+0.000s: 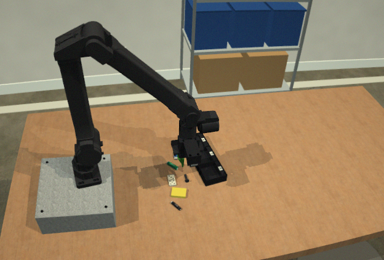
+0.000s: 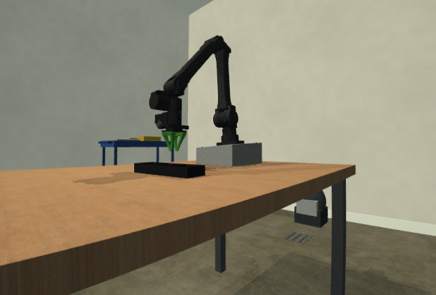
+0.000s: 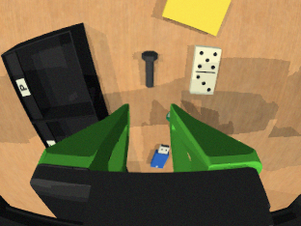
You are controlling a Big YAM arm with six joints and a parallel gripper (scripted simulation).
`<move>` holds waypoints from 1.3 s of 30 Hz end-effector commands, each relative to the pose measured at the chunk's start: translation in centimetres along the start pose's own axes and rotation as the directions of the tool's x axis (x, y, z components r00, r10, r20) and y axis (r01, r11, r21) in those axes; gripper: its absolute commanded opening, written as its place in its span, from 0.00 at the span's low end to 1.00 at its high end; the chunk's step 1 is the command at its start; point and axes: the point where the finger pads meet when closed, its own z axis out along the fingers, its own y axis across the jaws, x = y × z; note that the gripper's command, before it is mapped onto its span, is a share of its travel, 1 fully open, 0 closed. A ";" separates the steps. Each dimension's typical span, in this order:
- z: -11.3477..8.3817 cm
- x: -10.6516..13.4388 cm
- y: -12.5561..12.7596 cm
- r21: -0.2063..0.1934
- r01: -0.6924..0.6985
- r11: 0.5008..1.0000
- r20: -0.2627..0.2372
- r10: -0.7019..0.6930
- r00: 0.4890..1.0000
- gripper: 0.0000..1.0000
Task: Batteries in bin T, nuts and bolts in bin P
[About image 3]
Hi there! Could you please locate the black bolt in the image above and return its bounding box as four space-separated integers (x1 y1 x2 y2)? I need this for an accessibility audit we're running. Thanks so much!
142 51 158 88

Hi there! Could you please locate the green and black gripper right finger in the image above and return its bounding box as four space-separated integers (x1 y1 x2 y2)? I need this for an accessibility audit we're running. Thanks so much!
170 103 262 174

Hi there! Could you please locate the yellow sticky note pad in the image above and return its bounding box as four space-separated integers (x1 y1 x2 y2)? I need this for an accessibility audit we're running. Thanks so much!
162 0 231 36

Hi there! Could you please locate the blue usb stick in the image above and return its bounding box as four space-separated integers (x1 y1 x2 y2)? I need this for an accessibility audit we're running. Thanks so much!
150 144 170 169

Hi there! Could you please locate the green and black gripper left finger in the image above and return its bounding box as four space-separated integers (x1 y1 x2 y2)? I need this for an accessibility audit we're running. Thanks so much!
38 103 130 172

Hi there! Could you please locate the black three-compartment bin rack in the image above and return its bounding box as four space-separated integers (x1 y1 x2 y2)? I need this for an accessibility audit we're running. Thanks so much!
1 22 109 148

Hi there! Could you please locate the white domino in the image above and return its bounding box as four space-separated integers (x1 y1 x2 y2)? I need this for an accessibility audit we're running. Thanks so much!
189 44 222 95

